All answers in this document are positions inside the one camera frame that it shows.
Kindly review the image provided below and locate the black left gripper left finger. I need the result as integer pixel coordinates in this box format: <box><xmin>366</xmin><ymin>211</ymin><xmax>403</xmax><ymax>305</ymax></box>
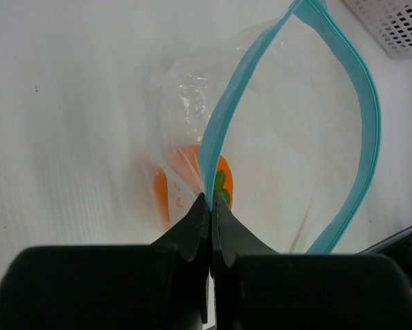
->
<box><xmin>0</xmin><ymin>195</ymin><xmax>210</xmax><ymax>329</ymax></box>

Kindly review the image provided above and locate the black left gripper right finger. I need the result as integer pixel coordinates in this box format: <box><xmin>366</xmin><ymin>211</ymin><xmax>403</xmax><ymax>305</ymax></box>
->
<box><xmin>210</xmin><ymin>195</ymin><xmax>412</xmax><ymax>329</ymax></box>

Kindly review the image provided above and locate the orange fake fruit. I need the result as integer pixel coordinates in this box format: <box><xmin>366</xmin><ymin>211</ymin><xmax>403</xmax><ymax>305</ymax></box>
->
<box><xmin>152</xmin><ymin>144</ymin><xmax>235</xmax><ymax>230</ymax></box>

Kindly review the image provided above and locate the clear zip top bag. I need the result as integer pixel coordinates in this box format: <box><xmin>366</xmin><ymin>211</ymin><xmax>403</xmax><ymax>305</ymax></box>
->
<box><xmin>143</xmin><ymin>1</ymin><xmax>380</xmax><ymax>254</ymax></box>

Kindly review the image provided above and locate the white plastic basket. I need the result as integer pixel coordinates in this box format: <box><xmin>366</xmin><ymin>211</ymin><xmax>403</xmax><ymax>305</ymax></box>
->
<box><xmin>345</xmin><ymin>0</ymin><xmax>412</xmax><ymax>60</ymax></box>

